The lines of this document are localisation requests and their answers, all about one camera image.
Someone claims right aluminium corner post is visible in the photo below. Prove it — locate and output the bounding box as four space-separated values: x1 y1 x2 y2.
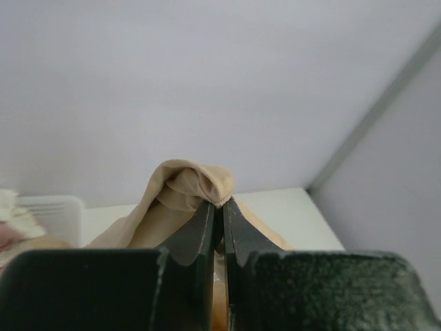
306 23 440 195

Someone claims dusty pink t shirt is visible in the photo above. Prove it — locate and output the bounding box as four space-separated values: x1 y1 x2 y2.
0 222 21 251

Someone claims beige t shirt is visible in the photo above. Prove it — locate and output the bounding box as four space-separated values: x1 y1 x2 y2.
20 159 292 330

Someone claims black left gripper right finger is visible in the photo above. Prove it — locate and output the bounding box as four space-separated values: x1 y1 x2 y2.
223 200 440 330

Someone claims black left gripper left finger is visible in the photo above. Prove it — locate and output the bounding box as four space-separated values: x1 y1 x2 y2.
1 202 215 330

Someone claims white plastic laundry basket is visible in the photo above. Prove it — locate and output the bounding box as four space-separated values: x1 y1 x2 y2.
17 195 85 246

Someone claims white t shirt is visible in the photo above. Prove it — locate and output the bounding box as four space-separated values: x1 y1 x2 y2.
0 188 45 263

